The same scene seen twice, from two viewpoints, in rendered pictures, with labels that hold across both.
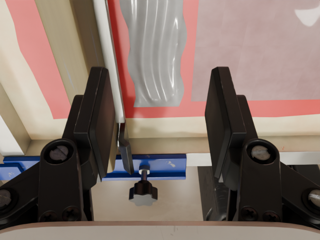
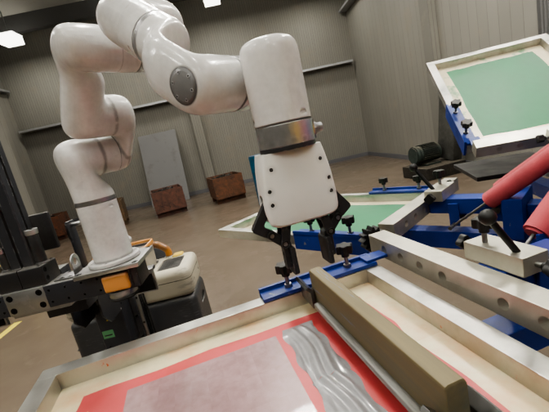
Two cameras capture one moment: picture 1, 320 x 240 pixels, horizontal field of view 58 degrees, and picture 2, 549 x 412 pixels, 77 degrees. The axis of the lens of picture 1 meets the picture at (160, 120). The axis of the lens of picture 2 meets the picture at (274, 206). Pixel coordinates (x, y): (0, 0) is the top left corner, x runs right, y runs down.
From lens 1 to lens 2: 39 cm
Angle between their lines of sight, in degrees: 33
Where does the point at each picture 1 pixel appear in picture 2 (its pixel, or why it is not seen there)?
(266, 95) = (225, 357)
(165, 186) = not seen: hidden behind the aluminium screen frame
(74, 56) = (353, 302)
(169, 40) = (307, 357)
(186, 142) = (265, 313)
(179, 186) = not seen: hidden behind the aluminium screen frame
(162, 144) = (282, 306)
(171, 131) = (278, 316)
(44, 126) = (363, 291)
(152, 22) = (323, 360)
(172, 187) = not seen: hidden behind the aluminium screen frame
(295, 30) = (227, 394)
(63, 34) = (361, 307)
